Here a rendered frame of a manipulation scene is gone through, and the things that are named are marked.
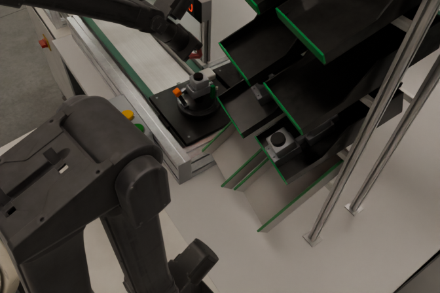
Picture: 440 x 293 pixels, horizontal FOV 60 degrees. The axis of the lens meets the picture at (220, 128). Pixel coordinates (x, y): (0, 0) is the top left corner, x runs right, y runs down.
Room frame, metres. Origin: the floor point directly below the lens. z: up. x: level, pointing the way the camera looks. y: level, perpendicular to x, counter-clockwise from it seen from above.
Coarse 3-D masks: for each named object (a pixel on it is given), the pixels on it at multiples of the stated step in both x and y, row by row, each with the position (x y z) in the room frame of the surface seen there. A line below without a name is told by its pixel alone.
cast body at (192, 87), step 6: (192, 78) 0.86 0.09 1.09; (198, 78) 0.86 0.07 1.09; (204, 78) 0.87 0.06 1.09; (192, 84) 0.86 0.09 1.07; (198, 84) 0.84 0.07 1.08; (204, 84) 0.86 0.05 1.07; (210, 84) 0.89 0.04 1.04; (192, 90) 0.85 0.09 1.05; (198, 90) 0.85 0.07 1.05; (204, 90) 0.86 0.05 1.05; (192, 96) 0.83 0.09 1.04; (198, 96) 0.84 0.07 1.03
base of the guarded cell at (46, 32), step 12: (36, 12) 1.60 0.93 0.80; (36, 24) 1.71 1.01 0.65; (48, 24) 1.42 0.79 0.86; (48, 36) 1.48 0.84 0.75; (60, 36) 1.34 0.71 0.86; (48, 48) 1.61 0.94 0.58; (48, 60) 1.75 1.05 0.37; (60, 60) 1.41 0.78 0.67; (60, 72) 1.52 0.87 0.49; (60, 84) 1.66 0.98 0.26; (72, 96) 1.43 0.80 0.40
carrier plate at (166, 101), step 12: (180, 84) 0.96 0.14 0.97; (216, 84) 0.97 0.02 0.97; (156, 96) 0.90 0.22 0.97; (168, 96) 0.90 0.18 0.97; (156, 108) 0.85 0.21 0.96; (168, 108) 0.84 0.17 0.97; (168, 120) 0.79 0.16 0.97; (180, 120) 0.79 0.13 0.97; (192, 120) 0.80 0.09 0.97; (204, 120) 0.80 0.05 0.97; (216, 120) 0.80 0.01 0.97; (228, 120) 0.81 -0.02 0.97; (180, 132) 0.75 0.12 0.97; (192, 132) 0.75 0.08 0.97; (204, 132) 0.75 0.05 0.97
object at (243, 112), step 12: (276, 72) 0.71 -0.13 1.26; (240, 84) 0.69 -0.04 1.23; (228, 96) 0.68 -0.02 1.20; (240, 96) 0.67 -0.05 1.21; (252, 96) 0.66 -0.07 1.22; (228, 108) 0.64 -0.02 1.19; (240, 108) 0.63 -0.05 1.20; (252, 108) 0.63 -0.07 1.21; (264, 108) 0.62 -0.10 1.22; (276, 108) 0.59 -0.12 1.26; (240, 120) 0.60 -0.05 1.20; (252, 120) 0.59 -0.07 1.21; (264, 120) 0.58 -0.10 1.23; (240, 132) 0.55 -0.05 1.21; (252, 132) 0.56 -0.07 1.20
